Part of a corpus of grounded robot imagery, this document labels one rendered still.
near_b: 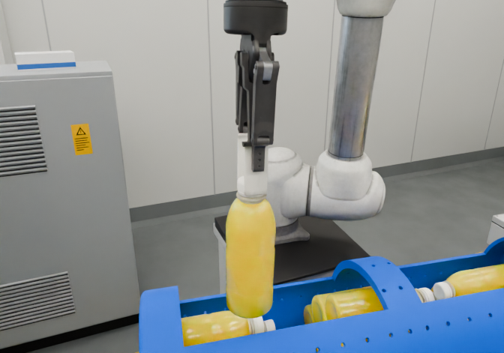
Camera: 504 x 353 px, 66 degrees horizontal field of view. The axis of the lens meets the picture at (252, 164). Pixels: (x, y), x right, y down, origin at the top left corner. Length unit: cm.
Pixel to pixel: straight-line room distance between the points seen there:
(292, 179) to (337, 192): 13
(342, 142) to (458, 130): 410
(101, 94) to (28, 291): 106
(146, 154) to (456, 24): 335
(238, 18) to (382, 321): 52
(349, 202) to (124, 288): 153
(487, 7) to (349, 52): 408
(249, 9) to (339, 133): 68
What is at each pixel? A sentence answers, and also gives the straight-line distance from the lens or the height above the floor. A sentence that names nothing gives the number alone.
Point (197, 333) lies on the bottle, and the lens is 78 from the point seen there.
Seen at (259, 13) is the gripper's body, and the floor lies 168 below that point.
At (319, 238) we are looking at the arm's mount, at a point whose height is 102.
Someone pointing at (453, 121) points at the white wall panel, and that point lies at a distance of 504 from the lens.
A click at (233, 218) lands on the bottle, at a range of 53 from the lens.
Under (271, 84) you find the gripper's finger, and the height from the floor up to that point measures 160.
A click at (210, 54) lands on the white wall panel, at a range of 331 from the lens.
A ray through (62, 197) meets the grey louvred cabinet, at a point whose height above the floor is 87.
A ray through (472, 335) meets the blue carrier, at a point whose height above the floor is 117.
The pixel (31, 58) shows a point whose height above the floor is 150.
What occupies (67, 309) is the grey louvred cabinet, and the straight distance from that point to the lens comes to 239.
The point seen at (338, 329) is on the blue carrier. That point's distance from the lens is 69.
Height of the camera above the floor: 167
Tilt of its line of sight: 21 degrees down
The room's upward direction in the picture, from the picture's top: straight up
